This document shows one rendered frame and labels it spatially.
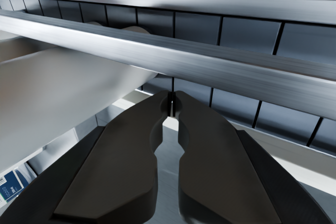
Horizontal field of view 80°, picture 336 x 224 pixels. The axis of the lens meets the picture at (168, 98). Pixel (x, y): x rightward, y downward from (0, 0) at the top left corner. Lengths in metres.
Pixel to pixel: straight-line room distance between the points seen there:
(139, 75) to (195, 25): 0.06
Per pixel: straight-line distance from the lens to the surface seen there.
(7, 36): 0.32
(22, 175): 0.96
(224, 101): 0.17
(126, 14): 0.20
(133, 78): 0.15
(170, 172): 0.37
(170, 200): 0.43
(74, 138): 0.42
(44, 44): 0.18
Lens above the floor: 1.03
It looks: 46 degrees down
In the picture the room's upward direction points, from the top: 129 degrees counter-clockwise
